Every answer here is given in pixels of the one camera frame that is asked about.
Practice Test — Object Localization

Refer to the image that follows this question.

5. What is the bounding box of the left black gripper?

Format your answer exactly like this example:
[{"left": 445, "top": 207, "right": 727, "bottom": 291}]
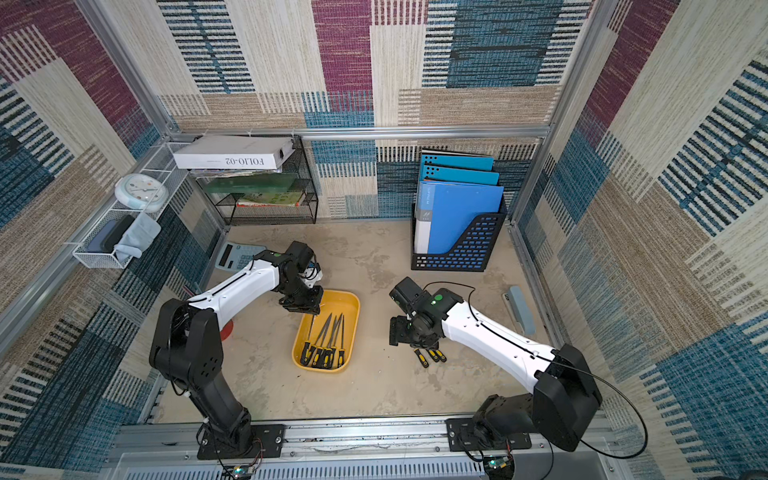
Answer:
[{"left": 279, "top": 278, "right": 324, "bottom": 312}]

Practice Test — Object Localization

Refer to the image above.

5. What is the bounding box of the yellow storage tray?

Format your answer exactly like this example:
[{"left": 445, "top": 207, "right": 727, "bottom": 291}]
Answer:
[{"left": 292, "top": 290, "right": 360, "bottom": 373}]

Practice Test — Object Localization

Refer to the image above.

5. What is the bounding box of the file tool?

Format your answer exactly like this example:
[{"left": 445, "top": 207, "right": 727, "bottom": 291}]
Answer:
[
  {"left": 314, "top": 315, "right": 341, "bottom": 370},
  {"left": 300, "top": 316, "right": 315, "bottom": 366},
  {"left": 324, "top": 314, "right": 341, "bottom": 370},
  {"left": 336, "top": 314, "right": 346, "bottom": 369},
  {"left": 304, "top": 314, "right": 333, "bottom": 367}
]

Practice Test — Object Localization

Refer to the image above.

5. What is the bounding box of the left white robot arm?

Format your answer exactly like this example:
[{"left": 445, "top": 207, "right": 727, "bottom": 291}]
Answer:
[{"left": 149, "top": 241, "right": 323, "bottom": 459}]

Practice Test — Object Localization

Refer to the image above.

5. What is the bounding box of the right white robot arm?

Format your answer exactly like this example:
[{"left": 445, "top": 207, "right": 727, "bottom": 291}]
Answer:
[{"left": 389, "top": 277, "right": 602, "bottom": 452}]

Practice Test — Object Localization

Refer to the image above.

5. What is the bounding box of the pile of file tools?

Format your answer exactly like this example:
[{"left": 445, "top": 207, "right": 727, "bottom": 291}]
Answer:
[{"left": 414, "top": 348, "right": 447, "bottom": 369}]

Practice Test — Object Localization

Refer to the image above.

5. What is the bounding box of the black perforated file holder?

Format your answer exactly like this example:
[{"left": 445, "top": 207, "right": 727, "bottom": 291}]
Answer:
[{"left": 410, "top": 200, "right": 507, "bottom": 272}]

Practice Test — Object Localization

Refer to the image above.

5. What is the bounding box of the white folio box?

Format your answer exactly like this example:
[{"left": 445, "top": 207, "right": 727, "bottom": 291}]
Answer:
[{"left": 173, "top": 135, "right": 295, "bottom": 170}]

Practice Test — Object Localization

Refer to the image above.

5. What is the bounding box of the teal calculator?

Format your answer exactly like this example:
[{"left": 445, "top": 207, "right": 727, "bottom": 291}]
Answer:
[{"left": 215, "top": 241, "right": 266, "bottom": 272}]

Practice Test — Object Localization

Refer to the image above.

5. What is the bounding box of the red pen cup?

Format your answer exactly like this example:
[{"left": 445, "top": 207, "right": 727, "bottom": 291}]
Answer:
[{"left": 220, "top": 320, "right": 234, "bottom": 341}]

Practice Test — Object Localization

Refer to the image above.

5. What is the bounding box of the green book on shelf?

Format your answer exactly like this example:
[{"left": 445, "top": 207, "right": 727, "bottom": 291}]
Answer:
[{"left": 204, "top": 173, "right": 298, "bottom": 194}]

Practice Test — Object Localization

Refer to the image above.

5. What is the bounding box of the blue front folder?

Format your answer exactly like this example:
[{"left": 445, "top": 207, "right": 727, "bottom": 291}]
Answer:
[{"left": 414, "top": 180, "right": 504, "bottom": 254}]

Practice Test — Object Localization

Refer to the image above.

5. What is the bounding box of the teal middle folder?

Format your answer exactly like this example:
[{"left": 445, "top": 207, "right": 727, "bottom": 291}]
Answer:
[{"left": 418, "top": 164, "right": 500, "bottom": 186}]

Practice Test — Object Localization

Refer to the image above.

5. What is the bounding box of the teal folder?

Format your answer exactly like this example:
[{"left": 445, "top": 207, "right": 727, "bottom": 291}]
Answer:
[
  {"left": 421, "top": 149, "right": 495, "bottom": 171},
  {"left": 418, "top": 164, "right": 500, "bottom": 186}
]

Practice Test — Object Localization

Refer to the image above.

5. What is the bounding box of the teal rear folder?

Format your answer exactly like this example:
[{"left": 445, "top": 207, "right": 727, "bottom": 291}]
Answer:
[{"left": 421, "top": 149, "right": 495, "bottom": 171}]

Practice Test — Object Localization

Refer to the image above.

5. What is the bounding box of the light blue cloth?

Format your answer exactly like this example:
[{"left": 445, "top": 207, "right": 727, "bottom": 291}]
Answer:
[{"left": 114, "top": 213, "right": 161, "bottom": 264}]

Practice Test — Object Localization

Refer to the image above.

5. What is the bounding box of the white round clock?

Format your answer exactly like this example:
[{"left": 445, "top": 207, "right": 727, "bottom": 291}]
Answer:
[{"left": 114, "top": 173, "right": 169, "bottom": 213}]

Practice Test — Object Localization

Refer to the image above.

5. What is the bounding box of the dark phone in basket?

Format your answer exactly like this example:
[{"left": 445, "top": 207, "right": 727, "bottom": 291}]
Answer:
[{"left": 84, "top": 215, "right": 135, "bottom": 253}]

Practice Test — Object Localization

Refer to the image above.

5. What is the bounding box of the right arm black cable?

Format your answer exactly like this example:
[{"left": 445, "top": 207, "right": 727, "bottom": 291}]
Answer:
[{"left": 422, "top": 281, "right": 650, "bottom": 461}]

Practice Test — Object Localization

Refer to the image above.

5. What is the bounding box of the black wire shelf rack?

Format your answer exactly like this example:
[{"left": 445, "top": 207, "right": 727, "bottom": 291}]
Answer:
[{"left": 189, "top": 136, "right": 319, "bottom": 226}]

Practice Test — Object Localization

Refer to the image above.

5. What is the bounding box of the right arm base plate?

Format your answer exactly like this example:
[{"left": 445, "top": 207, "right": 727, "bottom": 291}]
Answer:
[{"left": 445, "top": 417, "right": 532, "bottom": 452}]

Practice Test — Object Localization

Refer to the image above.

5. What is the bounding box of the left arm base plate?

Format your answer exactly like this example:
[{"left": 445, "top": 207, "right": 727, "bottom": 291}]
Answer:
[{"left": 196, "top": 423, "right": 286, "bottom": 460}]

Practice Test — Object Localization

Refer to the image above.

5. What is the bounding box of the white wire wall basket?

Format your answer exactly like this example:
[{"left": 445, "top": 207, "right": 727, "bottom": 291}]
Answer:
[{"left": 72, "top": 142, "right": 188, "bottom": 269}]

